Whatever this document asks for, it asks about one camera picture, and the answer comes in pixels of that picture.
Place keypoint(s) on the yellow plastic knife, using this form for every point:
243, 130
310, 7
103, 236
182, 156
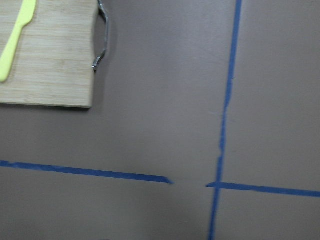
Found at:
24, 17

